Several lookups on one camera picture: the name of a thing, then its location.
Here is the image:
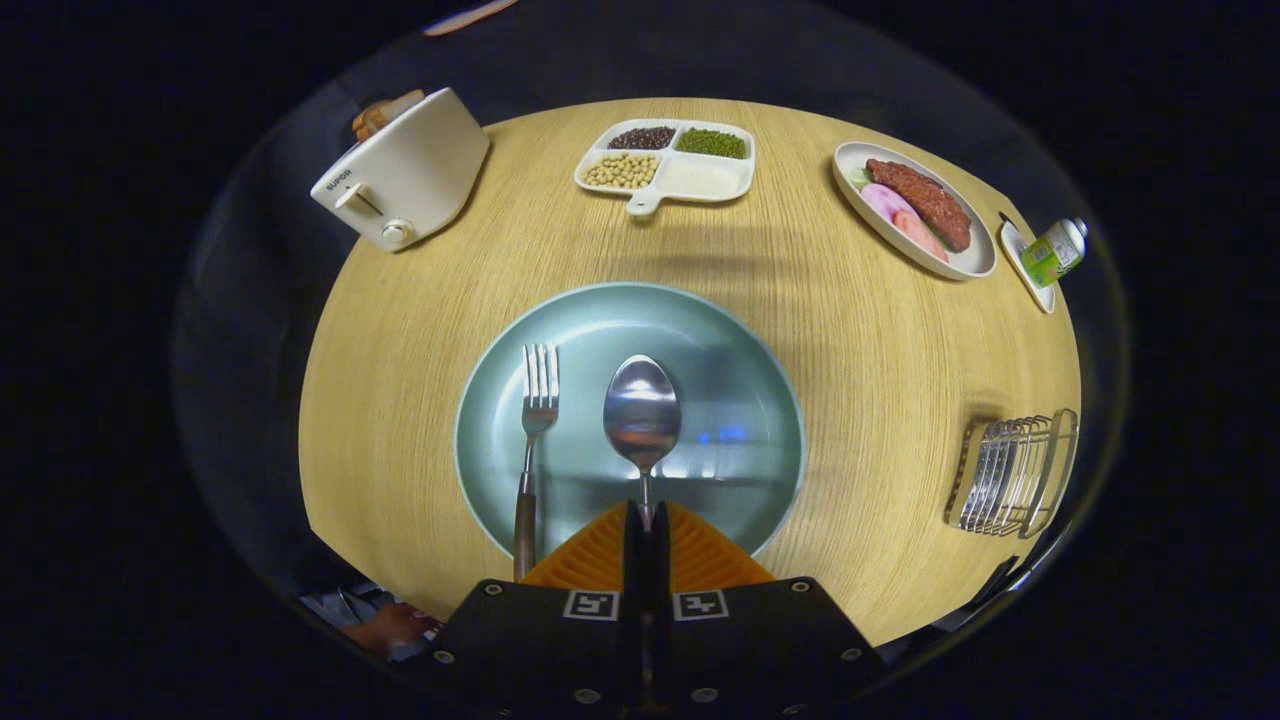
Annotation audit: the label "metal spoon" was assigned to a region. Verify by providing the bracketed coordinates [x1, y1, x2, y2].
[603, 354, 683, 531]

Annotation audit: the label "white divided tray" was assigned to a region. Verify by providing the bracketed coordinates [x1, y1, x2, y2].
[574, 119, 757, 217]

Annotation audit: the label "large pale green plate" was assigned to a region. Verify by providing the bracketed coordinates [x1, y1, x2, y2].
[454, 281, 807, 561]

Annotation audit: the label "brown grilled steak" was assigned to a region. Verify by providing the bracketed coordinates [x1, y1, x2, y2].
[865, 158, 973, 253]

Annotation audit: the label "pink ham slices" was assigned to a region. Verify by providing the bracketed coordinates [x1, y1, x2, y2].
[860, 182, 949, 263]

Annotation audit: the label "metal wire rack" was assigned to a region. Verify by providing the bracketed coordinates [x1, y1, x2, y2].
[944, 408, 1080, 540]

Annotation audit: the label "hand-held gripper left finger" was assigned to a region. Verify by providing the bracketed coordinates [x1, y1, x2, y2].
[425, 500, 646, 720]

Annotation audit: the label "person's grey clothing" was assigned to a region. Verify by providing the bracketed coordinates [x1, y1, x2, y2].
[298, 583, 446, 663]

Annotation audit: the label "toasted bread slice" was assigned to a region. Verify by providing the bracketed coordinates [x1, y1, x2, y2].
[351, 89, 426, 141]

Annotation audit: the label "white oval meat plate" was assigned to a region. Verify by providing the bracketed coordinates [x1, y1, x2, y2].
[832, 141, 998, 281]

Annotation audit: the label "pile of green beans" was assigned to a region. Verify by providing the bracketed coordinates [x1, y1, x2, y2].
[675, 127, 748, 160]

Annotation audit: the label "white toaster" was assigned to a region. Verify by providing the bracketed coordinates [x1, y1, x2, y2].
[310, 87, 492, 253]

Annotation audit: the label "pile of yellow soybeans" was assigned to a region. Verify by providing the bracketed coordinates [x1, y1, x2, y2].
[581, 151, 660, 190]

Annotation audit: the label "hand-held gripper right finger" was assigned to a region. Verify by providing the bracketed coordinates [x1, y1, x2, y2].
[645, 500, 886, 716]

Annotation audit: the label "metal fork wooden handle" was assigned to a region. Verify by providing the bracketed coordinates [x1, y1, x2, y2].
[513, 343, 561, 583]

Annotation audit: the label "white coaster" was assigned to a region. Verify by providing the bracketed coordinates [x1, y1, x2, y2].
[1000, 220, 1057, 315]

